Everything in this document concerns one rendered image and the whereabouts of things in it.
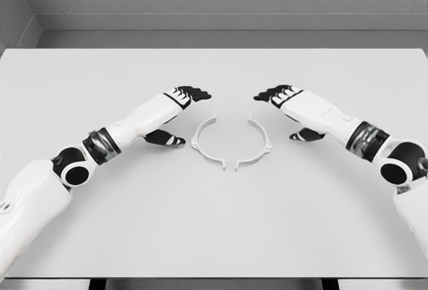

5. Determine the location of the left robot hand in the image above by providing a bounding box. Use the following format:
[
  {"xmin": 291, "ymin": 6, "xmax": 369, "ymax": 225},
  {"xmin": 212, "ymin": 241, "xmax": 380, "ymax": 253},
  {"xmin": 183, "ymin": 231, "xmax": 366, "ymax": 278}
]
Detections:
[{"xmin": 130, "ymin": 86, "xmax": 213, "ymax": 146}]

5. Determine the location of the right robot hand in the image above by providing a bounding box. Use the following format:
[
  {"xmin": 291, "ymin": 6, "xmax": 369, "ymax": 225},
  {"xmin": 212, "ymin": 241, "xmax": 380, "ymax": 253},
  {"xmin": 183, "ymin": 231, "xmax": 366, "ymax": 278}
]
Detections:
[{"xmin": 253, "ymin": 84, "xmax": 347, "ymax": 143}]

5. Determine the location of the white pipe clamp half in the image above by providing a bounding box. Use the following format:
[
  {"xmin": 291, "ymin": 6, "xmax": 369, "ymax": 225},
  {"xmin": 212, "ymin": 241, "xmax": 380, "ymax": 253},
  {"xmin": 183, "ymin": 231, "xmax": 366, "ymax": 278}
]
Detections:
[
  {"xmin": 234, "ymin": 112, "xmax": 272, "ymax": 172},
  {"xmin": 191, "ymin": 110, "xmax": 227, "ymax": 172}
]

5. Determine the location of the white table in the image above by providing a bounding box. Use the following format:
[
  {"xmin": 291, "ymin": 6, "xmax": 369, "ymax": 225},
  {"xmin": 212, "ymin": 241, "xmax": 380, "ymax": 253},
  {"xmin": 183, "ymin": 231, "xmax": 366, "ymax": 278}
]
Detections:
[{"xmin": 0, "ymin": 47, "xmax": 428, "ymax": 290}]

